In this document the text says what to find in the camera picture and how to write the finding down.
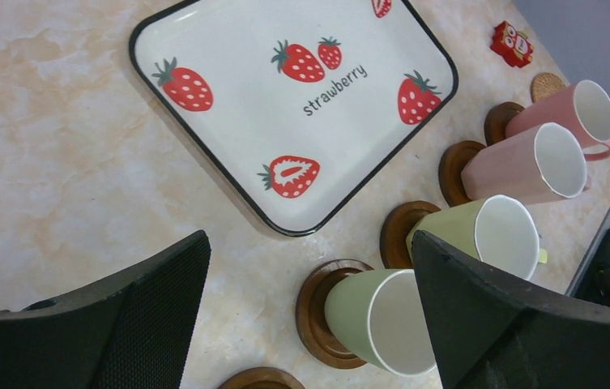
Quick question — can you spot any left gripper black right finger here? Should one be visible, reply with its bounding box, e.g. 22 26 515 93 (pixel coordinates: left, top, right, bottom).
411 231 610 388

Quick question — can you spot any yellow green mug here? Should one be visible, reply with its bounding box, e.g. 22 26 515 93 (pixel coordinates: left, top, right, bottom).
405 194 540 280

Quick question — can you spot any brown round coaster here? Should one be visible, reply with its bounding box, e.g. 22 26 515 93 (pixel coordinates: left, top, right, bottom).
438 140 486 207
484 101 524 146
218 366 305 389
295 259 372 370
379 201 441 269

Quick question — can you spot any light woven round coaster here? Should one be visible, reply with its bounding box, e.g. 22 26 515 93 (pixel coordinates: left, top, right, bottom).
530 72 567 103

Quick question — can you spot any cream mug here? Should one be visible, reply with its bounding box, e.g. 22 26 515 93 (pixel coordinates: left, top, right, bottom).
324 269 437 378

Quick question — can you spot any white tray with black rim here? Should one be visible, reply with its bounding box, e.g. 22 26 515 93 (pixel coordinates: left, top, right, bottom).
129 1 459 237

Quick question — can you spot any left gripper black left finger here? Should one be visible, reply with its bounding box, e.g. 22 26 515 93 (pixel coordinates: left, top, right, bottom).
0 230 211 388

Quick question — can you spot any pink mug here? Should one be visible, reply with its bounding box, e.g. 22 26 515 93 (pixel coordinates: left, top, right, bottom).
505 79 610 161
460 122 593 206

